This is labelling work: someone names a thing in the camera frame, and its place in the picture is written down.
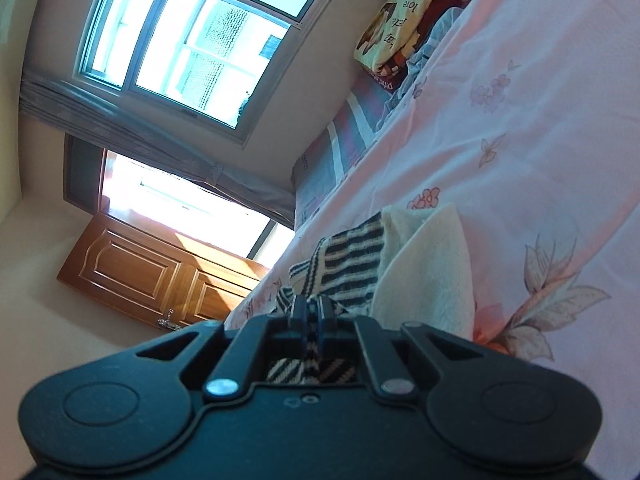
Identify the pink floral bed sheet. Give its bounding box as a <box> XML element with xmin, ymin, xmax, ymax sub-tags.
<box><xmin>227</xmin><ymin>0</ymin><xmax>639</xmax><ymax>479</ymax></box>

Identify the grey left curtain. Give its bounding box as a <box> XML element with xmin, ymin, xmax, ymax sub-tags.
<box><xmin>20</xmin><ymin>70</ymin><xmax>295</xmax><ymax>229</ymax></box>

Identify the cream striped knit sweater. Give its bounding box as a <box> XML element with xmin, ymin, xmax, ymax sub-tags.
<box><xmin>264</xmin><ymin>202</ymin><xmax>476</xmax><ymax>387</ymax></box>

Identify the glass sliding window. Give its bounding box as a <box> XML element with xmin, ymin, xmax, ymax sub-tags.
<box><xmin>76</xmin><ymin>0</ymin><xmax>331</xmax><ymax>145</ymax></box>

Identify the yellow red folded blanket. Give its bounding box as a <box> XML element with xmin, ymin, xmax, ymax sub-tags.
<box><xmin>354</xmin><ymin>0</ymin><xmax>462</xmax><ymax>92</ymax></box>

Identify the striped mattress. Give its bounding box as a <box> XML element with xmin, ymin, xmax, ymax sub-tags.
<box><xmin>292</xmin><ymin>72</ymin><xmax>390</xmax><ymax>230</ymax></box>

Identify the brown wooden door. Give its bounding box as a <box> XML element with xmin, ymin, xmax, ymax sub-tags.
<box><xmin>58</xmin><ymin>214</ymin><xmax>268</xmax><ymax>330</ymax></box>

